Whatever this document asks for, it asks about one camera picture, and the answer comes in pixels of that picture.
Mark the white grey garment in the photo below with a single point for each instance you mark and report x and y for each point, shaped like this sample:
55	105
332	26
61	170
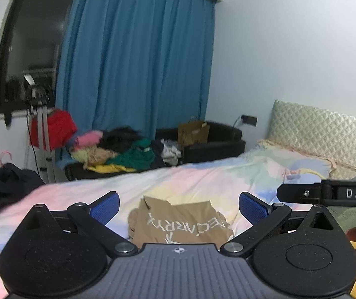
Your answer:
171	153

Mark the silver tripod stand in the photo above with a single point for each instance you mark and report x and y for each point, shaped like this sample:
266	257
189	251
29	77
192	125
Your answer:
37	99

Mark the quilted beige headboard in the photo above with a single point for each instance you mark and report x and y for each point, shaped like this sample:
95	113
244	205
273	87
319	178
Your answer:
315	131

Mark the pink clothes hanger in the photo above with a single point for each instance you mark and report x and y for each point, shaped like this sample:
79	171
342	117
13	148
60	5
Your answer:
5	157

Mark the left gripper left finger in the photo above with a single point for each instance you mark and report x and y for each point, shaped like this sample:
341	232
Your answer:
92	220

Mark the green garment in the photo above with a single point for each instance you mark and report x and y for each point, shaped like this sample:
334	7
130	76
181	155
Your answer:
139	156

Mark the red garment on stand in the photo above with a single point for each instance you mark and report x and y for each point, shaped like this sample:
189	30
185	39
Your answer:
61	128

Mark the pink garment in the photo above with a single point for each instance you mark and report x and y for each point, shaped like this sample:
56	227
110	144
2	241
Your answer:
87	139

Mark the right blue curtain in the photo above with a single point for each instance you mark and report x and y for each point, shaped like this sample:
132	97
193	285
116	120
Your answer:
139	63

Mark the pastel tie-dye bed sheet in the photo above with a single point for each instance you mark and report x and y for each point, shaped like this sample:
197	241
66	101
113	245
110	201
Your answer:
259	171

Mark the brown paper bag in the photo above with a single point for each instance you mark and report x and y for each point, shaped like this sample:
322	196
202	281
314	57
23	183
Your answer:
192	133

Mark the dark navy garment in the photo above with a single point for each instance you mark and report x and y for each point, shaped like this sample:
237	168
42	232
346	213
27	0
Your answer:
16	183

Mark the black armchair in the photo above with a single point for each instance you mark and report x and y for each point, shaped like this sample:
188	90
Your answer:
223	141

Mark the tan hoodie jacket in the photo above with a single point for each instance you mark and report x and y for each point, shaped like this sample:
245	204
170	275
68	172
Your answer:
158	221

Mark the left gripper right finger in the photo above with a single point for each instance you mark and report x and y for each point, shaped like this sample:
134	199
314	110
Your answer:
266	221

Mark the yellow garment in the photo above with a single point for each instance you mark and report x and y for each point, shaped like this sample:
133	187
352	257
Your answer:
111	168

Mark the wall socket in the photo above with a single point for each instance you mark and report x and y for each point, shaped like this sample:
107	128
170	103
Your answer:
246	119

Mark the black garment pile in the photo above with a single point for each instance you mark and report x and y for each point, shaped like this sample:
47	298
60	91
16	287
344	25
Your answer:
119	140

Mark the olive tan garment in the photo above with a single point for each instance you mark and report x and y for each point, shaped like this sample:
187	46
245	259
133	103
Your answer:
93	156

